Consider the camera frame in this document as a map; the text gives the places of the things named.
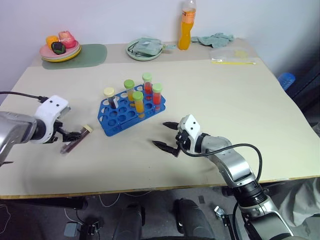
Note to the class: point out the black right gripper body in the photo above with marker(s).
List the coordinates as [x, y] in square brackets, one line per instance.
[183, 140]

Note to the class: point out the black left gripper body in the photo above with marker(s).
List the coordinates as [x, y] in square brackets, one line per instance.
[58, 130]

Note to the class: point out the cream cap dark liquid tube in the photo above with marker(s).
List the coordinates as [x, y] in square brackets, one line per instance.
[72, 145]

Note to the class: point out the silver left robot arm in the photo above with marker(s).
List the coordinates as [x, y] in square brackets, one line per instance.
[13, 130]

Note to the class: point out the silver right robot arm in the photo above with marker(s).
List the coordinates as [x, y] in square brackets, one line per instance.
[232, 165]

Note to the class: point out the blue test tube rack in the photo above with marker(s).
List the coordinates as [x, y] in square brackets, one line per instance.
[120, 117]

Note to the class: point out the green cap red liquid tube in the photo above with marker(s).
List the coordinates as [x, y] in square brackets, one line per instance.
[147, 76]
[157, 88]

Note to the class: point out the green cap orange liquid tube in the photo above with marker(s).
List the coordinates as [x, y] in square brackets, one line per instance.
[137, 96]
[129, 83]

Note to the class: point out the yellow cap dark liquid tube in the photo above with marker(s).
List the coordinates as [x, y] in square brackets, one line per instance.
[109, 92]

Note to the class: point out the light green plate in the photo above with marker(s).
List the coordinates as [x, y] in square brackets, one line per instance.
[56, 60]

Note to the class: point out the mint green round plate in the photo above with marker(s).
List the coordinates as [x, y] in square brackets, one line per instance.
[142, 58]

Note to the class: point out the dark rounded shape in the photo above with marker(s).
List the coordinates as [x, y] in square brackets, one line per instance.
[192, 220]
[130, 222]

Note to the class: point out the pink plate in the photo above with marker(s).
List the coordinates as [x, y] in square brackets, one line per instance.
[45, 51]

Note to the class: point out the yellow plate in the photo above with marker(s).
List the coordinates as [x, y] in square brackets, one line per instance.
[78, 51]

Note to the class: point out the green table mat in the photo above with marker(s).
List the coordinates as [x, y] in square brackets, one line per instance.
[93, 55]

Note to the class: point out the dark green toy fruit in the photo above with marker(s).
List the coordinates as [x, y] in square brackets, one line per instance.
[58, 47]

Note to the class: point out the orange toy fruit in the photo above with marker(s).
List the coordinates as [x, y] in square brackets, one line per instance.
[51, 40]

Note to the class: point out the grey floor box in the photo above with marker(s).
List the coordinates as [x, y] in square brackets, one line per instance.
[72, 230]

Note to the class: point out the pink toy fruit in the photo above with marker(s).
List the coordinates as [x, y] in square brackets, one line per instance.
[67, 38]

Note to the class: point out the clear zip bag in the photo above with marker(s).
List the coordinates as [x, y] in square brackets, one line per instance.
[232, 56]

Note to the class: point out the orange drink bottle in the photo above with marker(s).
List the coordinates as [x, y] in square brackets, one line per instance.
[185, 32]

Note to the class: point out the crumpled green cloth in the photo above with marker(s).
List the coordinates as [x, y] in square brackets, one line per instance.
[217, 40]

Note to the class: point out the blue ribbed container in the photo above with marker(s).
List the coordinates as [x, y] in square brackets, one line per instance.
[286, 80]

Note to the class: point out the white plastic sheet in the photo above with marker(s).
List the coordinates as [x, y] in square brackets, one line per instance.
[302, 200]

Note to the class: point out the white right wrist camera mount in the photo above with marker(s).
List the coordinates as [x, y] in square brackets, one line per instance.
[192, 125]

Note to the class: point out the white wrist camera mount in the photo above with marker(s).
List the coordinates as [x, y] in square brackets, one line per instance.
[192, 125]
[52, 104]

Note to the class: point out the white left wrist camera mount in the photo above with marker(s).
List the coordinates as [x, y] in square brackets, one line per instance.
[52, 104]

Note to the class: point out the black table frame bar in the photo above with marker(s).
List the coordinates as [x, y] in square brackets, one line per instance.
[50, 202]

